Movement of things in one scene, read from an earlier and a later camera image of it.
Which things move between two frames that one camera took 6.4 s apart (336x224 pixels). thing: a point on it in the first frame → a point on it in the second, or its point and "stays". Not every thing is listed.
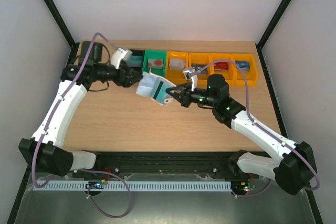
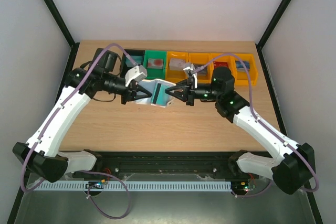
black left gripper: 126,83 → 130,94
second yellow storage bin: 198,61 stays
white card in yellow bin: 177,64 stays
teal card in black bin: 135,61 stays
